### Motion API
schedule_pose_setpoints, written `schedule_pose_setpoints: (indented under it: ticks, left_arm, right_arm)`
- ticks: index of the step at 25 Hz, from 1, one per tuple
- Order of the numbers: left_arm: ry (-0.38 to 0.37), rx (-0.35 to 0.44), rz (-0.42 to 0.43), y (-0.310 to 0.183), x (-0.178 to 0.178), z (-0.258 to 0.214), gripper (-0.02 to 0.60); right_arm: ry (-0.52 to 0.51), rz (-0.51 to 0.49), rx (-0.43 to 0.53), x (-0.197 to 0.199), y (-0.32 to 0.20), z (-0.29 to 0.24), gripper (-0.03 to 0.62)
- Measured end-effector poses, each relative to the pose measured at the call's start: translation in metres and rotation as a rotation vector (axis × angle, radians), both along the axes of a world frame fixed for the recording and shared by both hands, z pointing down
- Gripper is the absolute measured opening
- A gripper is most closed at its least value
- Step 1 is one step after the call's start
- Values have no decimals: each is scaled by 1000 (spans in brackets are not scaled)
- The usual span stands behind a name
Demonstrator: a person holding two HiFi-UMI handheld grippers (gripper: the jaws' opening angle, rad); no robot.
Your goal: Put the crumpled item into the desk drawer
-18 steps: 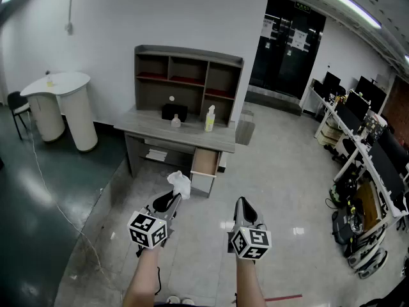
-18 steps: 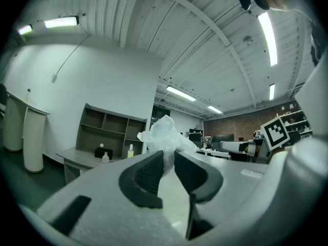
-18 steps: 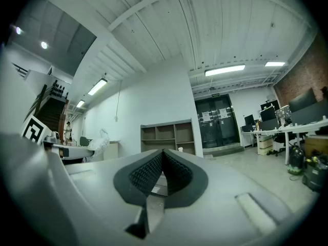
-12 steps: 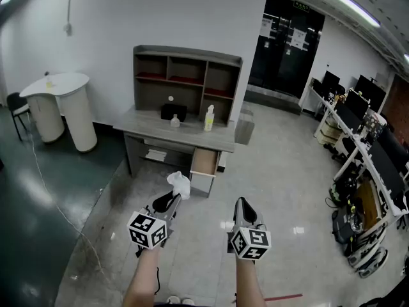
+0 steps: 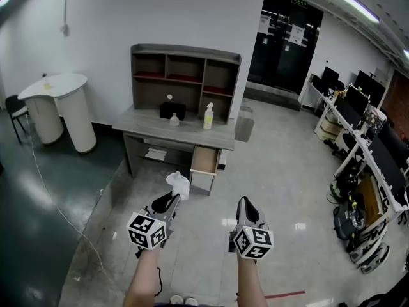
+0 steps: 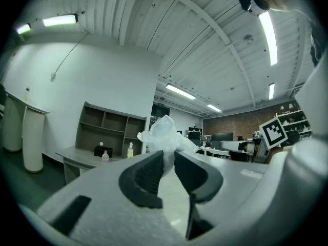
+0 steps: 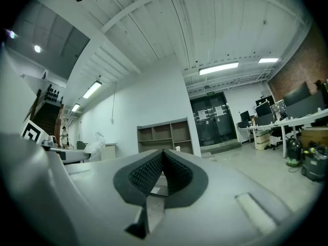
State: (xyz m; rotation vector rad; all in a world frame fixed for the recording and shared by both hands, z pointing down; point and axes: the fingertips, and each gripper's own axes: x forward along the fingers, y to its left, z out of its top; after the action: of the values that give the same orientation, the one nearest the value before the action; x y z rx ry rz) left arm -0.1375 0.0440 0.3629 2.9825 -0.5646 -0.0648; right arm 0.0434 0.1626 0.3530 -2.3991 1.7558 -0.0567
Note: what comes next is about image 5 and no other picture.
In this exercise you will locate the person's left forearm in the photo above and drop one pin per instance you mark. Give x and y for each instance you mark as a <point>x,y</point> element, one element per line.
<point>143,280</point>

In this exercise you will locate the small yellow bottle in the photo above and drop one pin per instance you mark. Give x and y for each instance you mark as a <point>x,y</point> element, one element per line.
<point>47,84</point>

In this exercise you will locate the green exit sign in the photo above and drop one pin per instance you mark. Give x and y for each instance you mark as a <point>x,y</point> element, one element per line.
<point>299,3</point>

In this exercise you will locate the white curved counter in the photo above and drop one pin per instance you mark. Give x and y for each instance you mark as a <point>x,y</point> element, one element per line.
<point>60,107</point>

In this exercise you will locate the brown cardboard panel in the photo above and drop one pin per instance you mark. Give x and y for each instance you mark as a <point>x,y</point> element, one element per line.
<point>370,200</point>

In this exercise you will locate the white spray bottle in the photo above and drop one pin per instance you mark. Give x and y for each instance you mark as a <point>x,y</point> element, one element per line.
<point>208,118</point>

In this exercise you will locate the wooden desk drawer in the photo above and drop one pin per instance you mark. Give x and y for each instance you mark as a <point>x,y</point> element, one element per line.
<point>205,159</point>

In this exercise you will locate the black helmet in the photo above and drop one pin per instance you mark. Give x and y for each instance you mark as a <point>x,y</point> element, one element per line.
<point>346,184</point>

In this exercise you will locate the black box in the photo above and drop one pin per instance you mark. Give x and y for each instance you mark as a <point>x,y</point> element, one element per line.
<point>172,110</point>

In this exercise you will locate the grey desk hutch shelf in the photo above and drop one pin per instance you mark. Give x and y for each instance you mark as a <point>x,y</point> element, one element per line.
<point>185,75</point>

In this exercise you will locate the black double door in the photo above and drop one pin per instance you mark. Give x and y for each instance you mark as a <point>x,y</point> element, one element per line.
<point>281,50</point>

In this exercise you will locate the long white office desk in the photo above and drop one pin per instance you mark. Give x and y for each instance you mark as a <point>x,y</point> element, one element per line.
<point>364,146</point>

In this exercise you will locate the clear glass bottle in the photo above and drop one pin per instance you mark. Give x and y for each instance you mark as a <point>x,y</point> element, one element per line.
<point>174,121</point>

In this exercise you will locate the person's right forearm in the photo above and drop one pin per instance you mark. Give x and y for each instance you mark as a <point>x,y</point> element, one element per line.
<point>250,283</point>

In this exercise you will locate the black computer monitor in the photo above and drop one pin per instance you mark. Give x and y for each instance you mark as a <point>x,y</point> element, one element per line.
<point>330,77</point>
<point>348,110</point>
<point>372,86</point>
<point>388,165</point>

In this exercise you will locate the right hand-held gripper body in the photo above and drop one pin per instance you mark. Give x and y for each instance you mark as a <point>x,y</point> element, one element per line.
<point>252,240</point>

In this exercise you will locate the grey wooden desk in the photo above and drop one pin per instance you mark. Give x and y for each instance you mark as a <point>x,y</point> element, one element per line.
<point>179,133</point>

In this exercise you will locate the white item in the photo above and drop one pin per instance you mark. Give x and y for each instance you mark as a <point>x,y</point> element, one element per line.
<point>179,182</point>

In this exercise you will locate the black office chair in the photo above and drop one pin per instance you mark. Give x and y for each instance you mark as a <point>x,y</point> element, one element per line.
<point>345,144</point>

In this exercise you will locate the grey door ramp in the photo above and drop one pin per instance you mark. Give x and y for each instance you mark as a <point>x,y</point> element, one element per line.
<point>271,98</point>

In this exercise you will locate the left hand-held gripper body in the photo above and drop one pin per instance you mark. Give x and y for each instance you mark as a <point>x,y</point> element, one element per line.
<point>145,230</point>

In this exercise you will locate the white and black machine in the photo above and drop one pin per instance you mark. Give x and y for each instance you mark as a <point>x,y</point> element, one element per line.
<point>370,254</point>

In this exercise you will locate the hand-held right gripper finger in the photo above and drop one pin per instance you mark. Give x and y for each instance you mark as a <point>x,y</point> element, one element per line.
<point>255,216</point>
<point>242,211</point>

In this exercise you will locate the red floor tape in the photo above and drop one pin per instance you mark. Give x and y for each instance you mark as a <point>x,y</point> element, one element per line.
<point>284,294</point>

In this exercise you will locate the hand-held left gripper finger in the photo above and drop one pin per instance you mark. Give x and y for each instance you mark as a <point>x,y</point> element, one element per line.
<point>172,208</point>
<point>161,203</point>

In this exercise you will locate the white paper stack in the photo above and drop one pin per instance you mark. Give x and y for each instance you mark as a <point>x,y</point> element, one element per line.
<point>156,153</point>

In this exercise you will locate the person's white shoe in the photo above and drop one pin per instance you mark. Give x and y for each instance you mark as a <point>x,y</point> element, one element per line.
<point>175,300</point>
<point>191,301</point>

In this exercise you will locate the black bag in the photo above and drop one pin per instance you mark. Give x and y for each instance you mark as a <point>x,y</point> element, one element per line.
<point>345,222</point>

